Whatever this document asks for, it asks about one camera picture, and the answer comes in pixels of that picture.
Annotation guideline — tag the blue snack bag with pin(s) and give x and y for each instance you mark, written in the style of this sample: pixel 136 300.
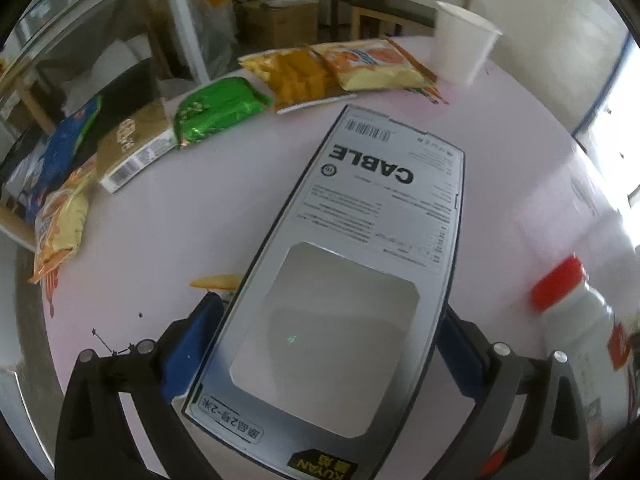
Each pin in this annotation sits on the blue snack bag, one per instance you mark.
pixel 31 174

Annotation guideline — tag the white red-capped drink bottle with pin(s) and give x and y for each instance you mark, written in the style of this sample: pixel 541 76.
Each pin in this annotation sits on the white red-capped drink bottle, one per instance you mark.
pixel 578 321

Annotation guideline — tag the gold white small box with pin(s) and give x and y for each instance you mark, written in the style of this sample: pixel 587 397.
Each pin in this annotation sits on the gold white small box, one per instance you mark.
pixel 133 145

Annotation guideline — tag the white paper cup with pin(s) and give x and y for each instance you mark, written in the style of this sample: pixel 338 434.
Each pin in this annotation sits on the white paper cup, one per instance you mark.
pixel 462 43

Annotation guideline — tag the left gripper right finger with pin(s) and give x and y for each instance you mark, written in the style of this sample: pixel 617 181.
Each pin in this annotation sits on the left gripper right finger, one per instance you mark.
pixel 527 421

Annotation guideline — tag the orange striped snack packet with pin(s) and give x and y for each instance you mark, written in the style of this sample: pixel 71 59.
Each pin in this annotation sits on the orange striped snack packet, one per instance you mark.
pixel 61 221

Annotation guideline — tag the small green snack packet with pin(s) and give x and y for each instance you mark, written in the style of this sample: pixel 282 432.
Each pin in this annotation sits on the small green snack packet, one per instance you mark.
pixel 216 108

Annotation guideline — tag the grey cable box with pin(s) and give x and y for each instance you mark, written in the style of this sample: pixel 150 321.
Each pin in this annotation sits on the grey cable box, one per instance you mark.
pixel 326 342

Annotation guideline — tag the brown cardboard box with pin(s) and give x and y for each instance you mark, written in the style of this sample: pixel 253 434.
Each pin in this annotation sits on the brown cardboard box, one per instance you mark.
pixel 276 27

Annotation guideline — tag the yellow orange snack packet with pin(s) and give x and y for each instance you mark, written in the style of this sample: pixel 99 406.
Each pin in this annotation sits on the yellow orange snack packet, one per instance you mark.
pixel 377 65

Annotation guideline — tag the white metal shelf table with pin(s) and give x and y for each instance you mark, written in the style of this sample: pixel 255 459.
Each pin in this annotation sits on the white metal shelf table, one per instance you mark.
pixel 90 15

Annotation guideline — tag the golden chips packet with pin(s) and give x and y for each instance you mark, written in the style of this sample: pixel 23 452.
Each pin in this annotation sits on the golden chips packet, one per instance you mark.
pixel 297 77

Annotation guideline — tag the wooden chair dark seat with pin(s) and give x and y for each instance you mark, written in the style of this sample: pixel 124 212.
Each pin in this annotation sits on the wooden chair dark seat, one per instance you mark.
pixel 399 13

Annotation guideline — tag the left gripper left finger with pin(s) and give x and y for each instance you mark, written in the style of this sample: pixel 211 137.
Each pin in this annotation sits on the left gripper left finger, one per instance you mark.
pixel 94 439

